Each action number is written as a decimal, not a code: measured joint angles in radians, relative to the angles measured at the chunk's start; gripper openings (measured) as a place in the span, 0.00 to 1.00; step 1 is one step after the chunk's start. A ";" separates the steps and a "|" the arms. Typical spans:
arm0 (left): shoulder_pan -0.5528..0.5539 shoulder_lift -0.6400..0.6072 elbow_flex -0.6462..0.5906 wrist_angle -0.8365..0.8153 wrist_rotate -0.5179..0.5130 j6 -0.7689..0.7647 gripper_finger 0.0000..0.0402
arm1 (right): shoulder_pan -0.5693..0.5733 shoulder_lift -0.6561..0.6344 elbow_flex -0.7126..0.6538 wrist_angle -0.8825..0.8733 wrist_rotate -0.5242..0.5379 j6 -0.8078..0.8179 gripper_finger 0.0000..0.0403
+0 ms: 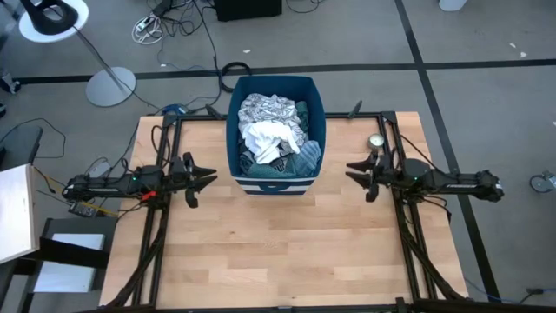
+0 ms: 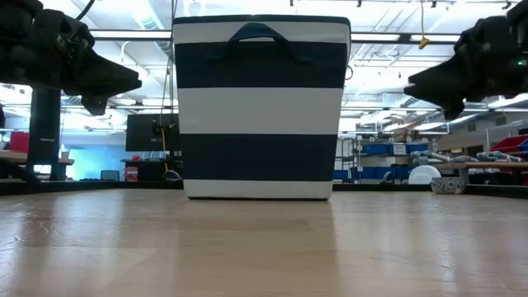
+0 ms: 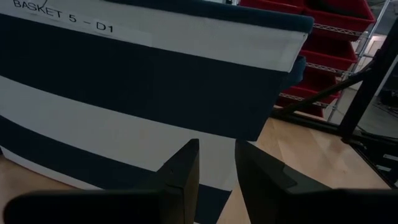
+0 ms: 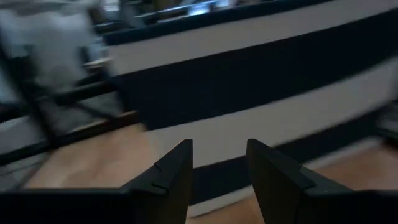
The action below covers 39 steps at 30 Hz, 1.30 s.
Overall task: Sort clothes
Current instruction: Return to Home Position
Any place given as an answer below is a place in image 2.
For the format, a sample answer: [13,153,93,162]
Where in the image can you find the black monitor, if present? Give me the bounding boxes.
[125,113,181,153]

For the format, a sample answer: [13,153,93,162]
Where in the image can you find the black metal table frame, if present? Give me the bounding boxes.
[0,180,528,200]

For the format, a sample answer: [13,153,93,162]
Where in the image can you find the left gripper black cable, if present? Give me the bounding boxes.
[75,0,97,21]

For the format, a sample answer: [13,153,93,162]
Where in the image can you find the navy white striped fabric bin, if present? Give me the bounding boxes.
[172,15,351,202]

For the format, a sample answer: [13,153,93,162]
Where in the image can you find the white round object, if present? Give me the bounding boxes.
[408,164,442,186]

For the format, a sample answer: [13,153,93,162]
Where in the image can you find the blue storage bins with label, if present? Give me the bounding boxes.
[361,142,430,157]

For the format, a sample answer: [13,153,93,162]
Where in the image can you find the small round grey bowl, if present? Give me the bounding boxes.
[430,177,466,196]

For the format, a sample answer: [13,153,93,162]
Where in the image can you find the clothes pile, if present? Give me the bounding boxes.
[410,149,516,163]

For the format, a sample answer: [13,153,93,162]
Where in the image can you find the red box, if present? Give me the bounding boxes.
[8,131,30,153]

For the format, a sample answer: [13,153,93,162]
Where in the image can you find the wooden table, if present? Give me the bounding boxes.
[0,150,75,166]
[428,161,528,171]

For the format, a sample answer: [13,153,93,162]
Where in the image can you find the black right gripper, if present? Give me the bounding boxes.
[403,16,516,120]

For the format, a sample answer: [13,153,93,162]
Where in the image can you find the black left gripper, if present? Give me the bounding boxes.
[39,8,144,116]

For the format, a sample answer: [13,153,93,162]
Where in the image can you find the yellow hanging cord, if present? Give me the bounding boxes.
[418,0,431,50]

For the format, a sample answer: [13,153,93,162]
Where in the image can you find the thin hanging cable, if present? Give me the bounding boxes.
[158,0,179,182]

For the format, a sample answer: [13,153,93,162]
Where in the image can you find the black desk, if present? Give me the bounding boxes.
[120,158,183,182]

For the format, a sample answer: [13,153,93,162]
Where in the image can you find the red bin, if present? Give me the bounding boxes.
[488,135,528,154]

